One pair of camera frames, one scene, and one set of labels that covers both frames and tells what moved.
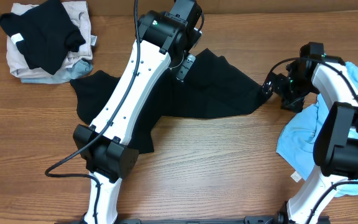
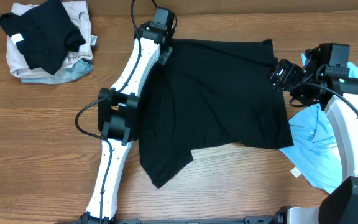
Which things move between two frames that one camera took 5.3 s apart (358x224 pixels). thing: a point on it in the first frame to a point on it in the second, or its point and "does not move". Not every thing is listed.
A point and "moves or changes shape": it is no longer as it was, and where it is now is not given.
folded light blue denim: (82, 68) does not move
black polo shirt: (214, 84) moves or changes shape
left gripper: (181, 73) to (165, 56)
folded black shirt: (50, 34) does not move
